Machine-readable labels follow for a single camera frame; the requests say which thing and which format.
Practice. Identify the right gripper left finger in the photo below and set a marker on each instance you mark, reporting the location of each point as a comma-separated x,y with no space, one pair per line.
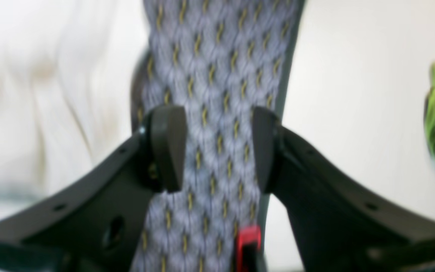
95,224

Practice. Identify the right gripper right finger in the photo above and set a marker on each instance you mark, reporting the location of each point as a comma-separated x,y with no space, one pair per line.
338,224

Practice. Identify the white printed T-shirt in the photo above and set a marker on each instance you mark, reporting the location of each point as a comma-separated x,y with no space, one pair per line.
66,68

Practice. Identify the red table clamp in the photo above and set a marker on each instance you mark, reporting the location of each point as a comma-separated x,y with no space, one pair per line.
247,249

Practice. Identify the fan-patterned grey tablecloth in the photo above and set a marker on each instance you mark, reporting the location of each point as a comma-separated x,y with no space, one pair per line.
218,59

